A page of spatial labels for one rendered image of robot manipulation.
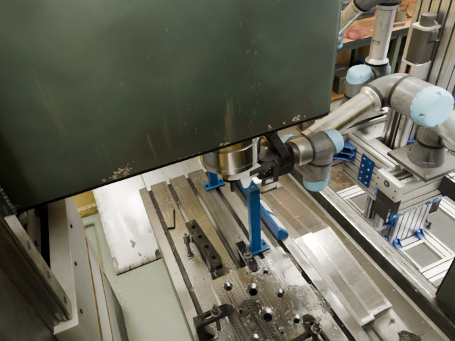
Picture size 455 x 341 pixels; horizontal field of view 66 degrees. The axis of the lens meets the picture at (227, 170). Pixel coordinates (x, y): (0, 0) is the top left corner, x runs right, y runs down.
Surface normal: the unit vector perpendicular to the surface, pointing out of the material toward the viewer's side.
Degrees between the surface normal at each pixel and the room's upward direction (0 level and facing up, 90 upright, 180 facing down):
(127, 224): 23
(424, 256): 0
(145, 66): 90
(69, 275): 0
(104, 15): 90
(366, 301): 8
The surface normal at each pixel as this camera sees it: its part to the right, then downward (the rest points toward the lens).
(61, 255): -0.07, -0.78
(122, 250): 0.09, -0.49
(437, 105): 0.31, 0.51
